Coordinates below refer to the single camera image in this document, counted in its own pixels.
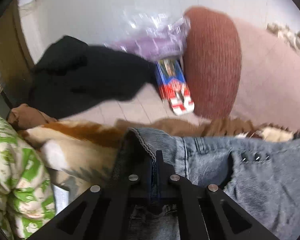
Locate grey denim pants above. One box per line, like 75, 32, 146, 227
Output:
110, 128, 300, 239

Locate beige leaf-pattern blanket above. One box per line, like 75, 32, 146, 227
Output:
7, 104, 297, 186

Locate green and cream quilt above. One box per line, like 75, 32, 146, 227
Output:
0, 116, 56, 239

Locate blue red printed box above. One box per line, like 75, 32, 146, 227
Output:
155, 59, 194, 116

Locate black garment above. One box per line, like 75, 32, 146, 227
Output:
27, 36, 156, 119

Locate pink and brown bolster pillow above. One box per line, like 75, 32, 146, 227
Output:
183, 7, 300, 131

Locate brown wooden cabinet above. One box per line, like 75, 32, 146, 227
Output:
0, 0, 34, 108

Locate purple plastic bag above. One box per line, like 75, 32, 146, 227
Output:
105, 11, 191, 62

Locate beige crumpled cloth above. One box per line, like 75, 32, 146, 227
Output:
267, 23, 300, 55

